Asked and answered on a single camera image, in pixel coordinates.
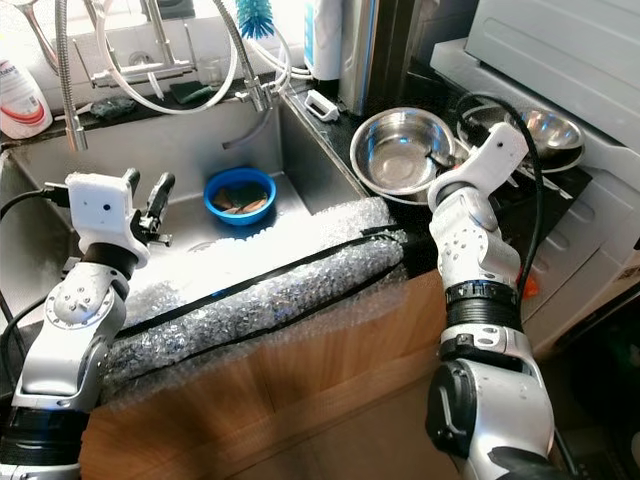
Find large steel bowl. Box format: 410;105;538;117
350;107;461;201

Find stainless steel sink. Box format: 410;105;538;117
0;92;391;336

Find steel sink drain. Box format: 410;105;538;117
180;240;219;257

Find steel flexible faucet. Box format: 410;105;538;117
55;0;89;153

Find brown food scraps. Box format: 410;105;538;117
220;187;267;213

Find dark green sponge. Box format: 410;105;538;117
88;96;138;118
168;81;217;105

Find blue plastic bowl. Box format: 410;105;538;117
205;166;277;227

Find clear bubble wrap padding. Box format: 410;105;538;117
105;195;406;391

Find clear glass cup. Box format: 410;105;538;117
196;53;223;86

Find white red soap bottle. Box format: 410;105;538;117
0;58;53;139

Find steel gooseneck tap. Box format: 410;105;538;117
220;0;277;113

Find steel ladle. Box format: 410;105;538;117
15;0;63;73

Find white plastic clip box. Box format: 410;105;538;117
306;90;341;121

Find teal bottle brush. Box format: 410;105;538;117
238;0;278;39

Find wooden cabinet panel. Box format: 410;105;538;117
60;265;461;480

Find white blue water filter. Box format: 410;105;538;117
305;0;348;81

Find dark steel appliance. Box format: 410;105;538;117
340;0;429;119

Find small steel bowl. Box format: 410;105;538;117
510;108;585;166

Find round steel tray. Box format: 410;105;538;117
458;105;587;177

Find white washing machine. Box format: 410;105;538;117
432;0;640;376

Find white looped hose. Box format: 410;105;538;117
95;0;234;116

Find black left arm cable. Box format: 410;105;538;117
0;180;73;346

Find thin white hose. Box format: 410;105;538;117
255;30;306;96

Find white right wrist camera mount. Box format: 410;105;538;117
428;122;533;209

